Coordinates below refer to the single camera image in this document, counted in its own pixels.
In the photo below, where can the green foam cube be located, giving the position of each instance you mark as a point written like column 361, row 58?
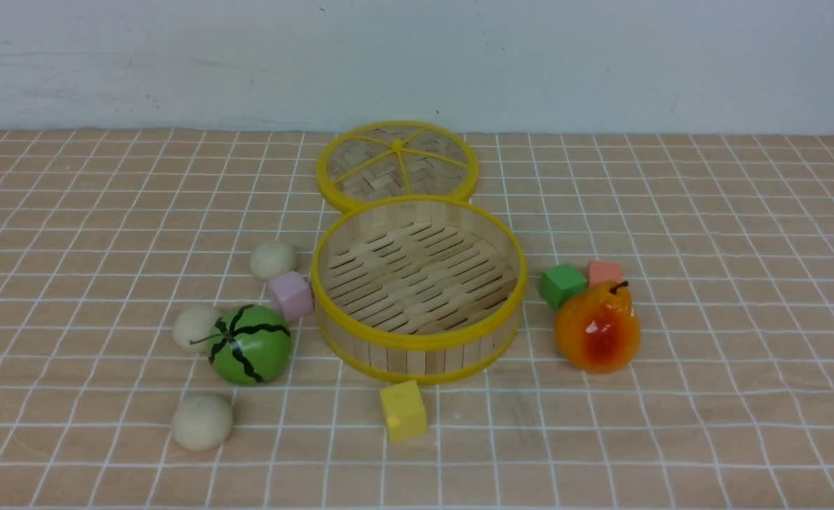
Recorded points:
column 560, row 283

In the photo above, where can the orange toy pear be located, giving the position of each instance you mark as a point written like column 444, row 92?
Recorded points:
column 597, row 330

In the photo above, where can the yellow foam cube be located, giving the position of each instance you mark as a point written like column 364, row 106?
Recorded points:
column 403, row 410

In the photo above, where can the white bun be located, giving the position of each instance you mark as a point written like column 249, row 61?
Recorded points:
column 202, row 421
column 192, row 327
column 272, row 259

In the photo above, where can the checkered orange tablecloth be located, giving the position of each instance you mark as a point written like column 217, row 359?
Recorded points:
column 727, row 243

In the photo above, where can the green toy watermelon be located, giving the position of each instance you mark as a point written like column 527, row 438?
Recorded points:
column 249, row 345

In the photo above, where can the bamboo steamer tray yellow rim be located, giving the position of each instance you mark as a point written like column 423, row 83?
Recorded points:
column 425, row 288

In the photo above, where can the pink foam cube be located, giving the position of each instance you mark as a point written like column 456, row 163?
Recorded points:
column 292, row 295

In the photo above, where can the bamboo steamer lid yellow rim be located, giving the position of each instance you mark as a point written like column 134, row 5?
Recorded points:
column 395, row 158

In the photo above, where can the orange foam cube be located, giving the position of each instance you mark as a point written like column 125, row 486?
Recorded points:
column 603, row 271

